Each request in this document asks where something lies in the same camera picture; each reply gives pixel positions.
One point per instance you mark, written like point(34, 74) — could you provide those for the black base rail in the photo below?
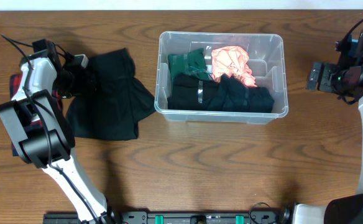
point(260, 215)

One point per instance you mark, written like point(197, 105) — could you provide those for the red navy plaid shirt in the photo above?
point(14, 84)

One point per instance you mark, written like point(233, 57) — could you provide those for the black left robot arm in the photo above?
point(40, 133)

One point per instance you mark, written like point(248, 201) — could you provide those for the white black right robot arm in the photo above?
point(347, 209)

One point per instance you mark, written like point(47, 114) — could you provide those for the dark navy cloth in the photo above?
point(234, 96)

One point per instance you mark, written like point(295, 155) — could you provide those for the black taped cloth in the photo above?
point(191, 93)

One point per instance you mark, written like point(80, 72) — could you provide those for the pink printed t-shirt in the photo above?
point(232, 61)

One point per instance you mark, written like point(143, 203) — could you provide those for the clear plastic storage bin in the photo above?
point(266, 60)

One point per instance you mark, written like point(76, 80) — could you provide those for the black drawstring garment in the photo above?
point(114, 111)

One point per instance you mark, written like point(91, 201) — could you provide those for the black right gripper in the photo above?
point(330, 71)

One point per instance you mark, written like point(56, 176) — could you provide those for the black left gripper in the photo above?
point(64, 91)

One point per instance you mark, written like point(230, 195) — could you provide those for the dark green cloth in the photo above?
point(191, 64)

